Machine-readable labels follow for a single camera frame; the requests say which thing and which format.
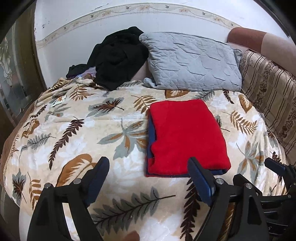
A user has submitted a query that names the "brown striped floral quilt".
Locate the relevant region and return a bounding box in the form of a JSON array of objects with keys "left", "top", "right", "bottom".
[{"left": 239, "top": 50, "right": 295, "bottom": 164}]

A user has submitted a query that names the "black clothes pile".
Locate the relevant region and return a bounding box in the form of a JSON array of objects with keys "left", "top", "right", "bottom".
[{"left": 66, "top": 27, "right": 149, "bottom": 91}]

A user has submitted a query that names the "wooden glass-panel door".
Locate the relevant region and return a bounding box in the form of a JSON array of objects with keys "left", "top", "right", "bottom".
[{"left": 1, "top": 9, "right": 45, "bottom": 142}]

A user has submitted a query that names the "red and blue knit sweater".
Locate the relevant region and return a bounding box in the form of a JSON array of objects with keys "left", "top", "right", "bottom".
[{"left": 145, "top": 99, "right": 231, "bottom": 178}]

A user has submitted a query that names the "brown and pink bolster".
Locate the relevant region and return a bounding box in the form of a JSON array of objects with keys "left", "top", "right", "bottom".
[{"left": 227, "top": 27, "right": 295, "bottom": 75}]

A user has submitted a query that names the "cream leaf-pattern fleece blanket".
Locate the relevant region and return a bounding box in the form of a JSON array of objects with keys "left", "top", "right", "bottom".
[{"left": 3, "top": 79, "right": 285, "bottom": 240}]

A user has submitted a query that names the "grey quilted pillow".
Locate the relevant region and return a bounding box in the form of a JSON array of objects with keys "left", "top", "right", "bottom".
[{"left": 139, "top": 32, "right": 242, "bottom": 91}]

